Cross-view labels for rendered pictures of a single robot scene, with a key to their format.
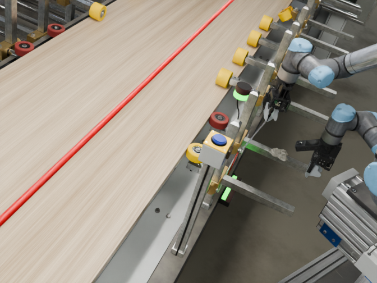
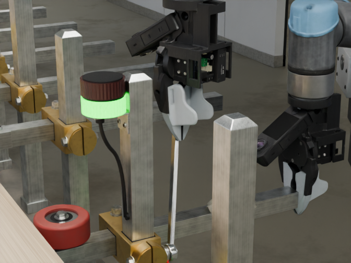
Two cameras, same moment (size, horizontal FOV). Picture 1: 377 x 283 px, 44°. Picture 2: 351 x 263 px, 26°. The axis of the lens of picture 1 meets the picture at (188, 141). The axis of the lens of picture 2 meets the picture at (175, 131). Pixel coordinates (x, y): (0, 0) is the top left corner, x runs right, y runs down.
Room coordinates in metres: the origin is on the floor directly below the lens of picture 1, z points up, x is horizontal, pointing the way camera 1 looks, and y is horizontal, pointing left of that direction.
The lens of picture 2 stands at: (0.75, 0.41, 1.39)
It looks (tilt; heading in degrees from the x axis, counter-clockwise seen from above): 20 degrees down; 320
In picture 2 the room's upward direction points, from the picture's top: straight up
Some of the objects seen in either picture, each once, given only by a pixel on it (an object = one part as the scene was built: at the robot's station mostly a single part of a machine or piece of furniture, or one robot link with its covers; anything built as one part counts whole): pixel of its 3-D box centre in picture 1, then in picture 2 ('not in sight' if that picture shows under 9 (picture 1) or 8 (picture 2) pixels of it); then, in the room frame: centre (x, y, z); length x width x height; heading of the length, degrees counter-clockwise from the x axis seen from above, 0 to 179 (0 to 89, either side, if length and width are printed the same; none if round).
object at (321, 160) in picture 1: (325, 151); (312, 128); (1.51, -0.53, 0.96); 0.09 x 0.08 x 0.12; 78
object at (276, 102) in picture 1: (280, 92); (192, 40); (1.52, -0.27, 1.15); 0.09 x 0.08 x 0.12; 8
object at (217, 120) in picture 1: (216, 127); (63, 248); (1.60, -0.10, 0.85); 0.08 x 0.08 x 0.11
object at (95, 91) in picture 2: (243, 88); (103, 85); (1.55, -0.14, 1.10); 0.06 x 0.06 x 0.02
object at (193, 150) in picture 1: (194, 159); not in sight; (1.35, -0.04, 0.85); 0.08 x 0.08 x 0.11
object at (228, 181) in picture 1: (239, 187); not in sight; (1.31, -0.24, 0.82); 0.43 x 0.03 x 0.04; 78
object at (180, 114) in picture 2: (267, 113); (182, 115); (1.52, -0.26, 1.04); 0.06 x 0.03 x 0.09; 8
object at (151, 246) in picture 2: (235, 140); (130, 242); (1.56, -0.19, 0.85); 0.13 x 0.06 x 0.05; 168
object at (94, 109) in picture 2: (241, 93); (103, 103); (1.55, -0.14, 1.08); 0.06 x 0.06 x 0.02
